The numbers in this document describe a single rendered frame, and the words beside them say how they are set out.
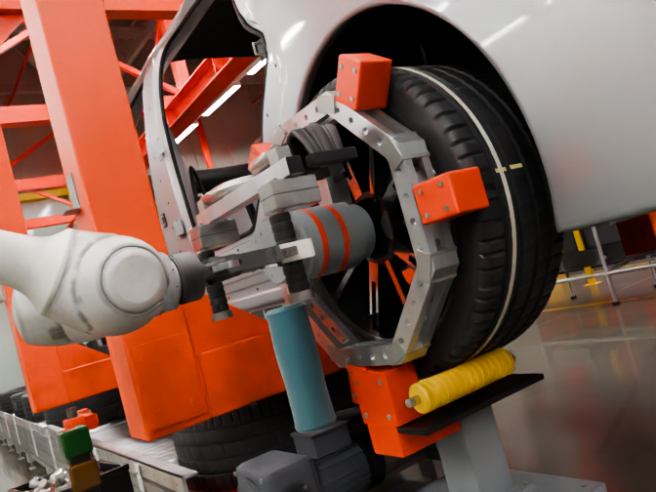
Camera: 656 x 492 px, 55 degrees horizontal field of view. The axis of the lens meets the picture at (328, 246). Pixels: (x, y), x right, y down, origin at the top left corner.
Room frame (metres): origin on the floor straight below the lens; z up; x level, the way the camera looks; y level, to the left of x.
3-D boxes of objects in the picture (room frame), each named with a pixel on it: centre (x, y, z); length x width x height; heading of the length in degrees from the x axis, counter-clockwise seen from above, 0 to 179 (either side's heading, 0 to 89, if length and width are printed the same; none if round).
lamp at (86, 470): (0.94, 0.44, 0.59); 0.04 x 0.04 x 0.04; 33
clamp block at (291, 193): (1.05, 0.04, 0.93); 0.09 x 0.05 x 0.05; 123
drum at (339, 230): (1.27, 0.02, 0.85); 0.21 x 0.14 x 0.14; 123
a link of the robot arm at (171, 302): (0.91, 0.26, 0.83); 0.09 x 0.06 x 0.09; 33
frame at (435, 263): (1.31, -0.04, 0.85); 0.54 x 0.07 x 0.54; 33
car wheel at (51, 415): (4.39, 1.83, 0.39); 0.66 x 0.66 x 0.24
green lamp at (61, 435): (0.94, 0.44, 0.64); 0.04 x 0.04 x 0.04; 33
